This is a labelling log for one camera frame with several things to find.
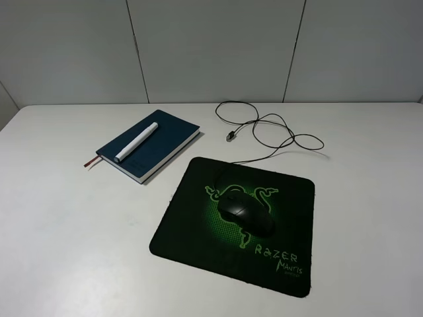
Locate black computer mouse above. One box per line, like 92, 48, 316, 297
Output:
217, 191, 275, 238

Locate white pen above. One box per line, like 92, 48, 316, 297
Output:
114, 122, 159, 163

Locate black green Razer mouse pad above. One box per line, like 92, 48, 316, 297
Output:
149, 157, 315, 298

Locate dark blue notebook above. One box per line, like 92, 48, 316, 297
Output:
96, 110, 200, 184

